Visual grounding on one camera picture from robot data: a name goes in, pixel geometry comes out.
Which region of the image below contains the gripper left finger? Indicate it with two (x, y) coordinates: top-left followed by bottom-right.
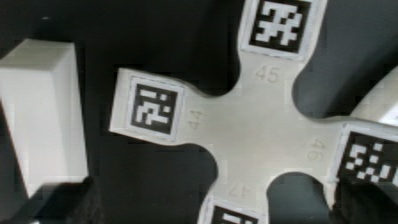
(0, 177), (104, 224)

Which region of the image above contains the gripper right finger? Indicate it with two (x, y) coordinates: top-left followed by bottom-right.
(328, 180), (398, 224)

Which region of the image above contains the white cross-shaped table base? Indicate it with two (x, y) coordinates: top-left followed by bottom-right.
(109, 0), (398, 224)

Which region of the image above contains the white cylindrical table leg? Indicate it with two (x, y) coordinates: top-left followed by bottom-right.
(351, 66), (398, 127)

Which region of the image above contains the white left fence bar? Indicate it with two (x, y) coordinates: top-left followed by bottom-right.
(0, 39), (88, 193)

